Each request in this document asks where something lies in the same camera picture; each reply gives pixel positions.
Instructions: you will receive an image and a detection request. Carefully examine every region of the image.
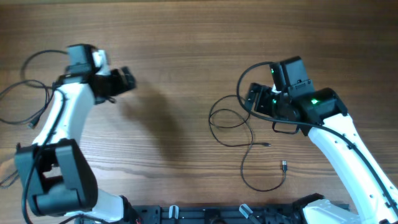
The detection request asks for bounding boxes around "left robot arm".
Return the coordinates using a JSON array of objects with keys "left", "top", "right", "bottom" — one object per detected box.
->
[{"left": 15, "top": 44, "right": 142, "bottom": 223}]

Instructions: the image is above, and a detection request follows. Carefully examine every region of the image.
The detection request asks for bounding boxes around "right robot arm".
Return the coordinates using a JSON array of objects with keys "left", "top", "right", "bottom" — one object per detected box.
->
[{"left": 238, "top": 56, "right": 397, "bottom": 223}]

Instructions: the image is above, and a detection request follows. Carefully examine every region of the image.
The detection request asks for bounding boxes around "right camera black cable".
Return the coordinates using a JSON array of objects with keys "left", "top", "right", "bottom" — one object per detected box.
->
[{"left": 236, "top": 61, "right": 398, "bottom": 209}]

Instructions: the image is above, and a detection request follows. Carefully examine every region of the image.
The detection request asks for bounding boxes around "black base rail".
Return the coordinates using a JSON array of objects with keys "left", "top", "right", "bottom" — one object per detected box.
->
[{"left": 74, "top": 203, "right": 352, "bottom": 224}]

